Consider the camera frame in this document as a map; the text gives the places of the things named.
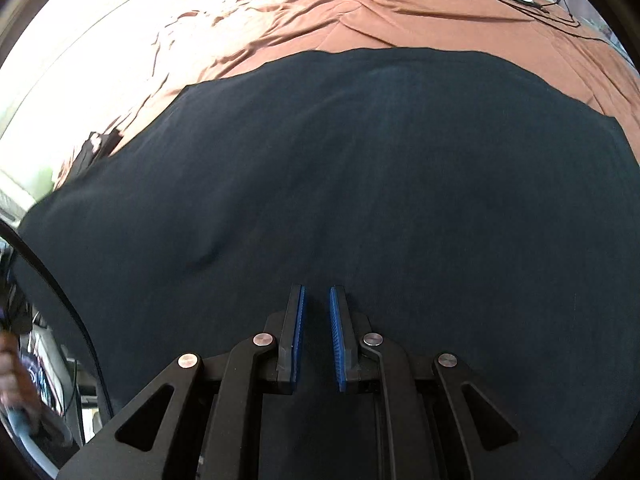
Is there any folded black garment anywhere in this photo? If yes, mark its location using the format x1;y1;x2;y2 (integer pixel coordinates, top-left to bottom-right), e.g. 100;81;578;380
70;127;126;181

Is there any black bear print t-shirt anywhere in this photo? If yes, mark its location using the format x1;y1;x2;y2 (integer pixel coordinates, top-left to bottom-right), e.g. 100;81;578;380
10;47;640;480

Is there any light green cloth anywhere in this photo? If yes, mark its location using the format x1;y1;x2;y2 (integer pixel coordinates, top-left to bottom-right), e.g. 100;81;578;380
20;165;61;201

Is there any cream bed sheet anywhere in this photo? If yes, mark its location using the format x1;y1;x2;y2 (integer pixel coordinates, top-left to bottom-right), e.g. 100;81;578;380
30;0;351;161

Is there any brown blanket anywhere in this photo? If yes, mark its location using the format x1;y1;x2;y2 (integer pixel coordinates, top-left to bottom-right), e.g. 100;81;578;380
55;0;638;191

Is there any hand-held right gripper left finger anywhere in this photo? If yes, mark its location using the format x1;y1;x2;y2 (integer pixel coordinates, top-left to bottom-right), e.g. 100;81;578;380
57;284;307;480

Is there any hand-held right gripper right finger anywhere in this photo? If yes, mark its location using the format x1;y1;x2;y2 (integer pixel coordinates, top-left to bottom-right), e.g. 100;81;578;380
327;285;571;480

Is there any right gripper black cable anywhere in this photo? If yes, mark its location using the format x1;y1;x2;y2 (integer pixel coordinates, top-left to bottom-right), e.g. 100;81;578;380
0;220;113;416

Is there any person's left hand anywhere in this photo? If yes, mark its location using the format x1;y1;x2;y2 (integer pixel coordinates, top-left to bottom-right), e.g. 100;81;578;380
0;332;33;403

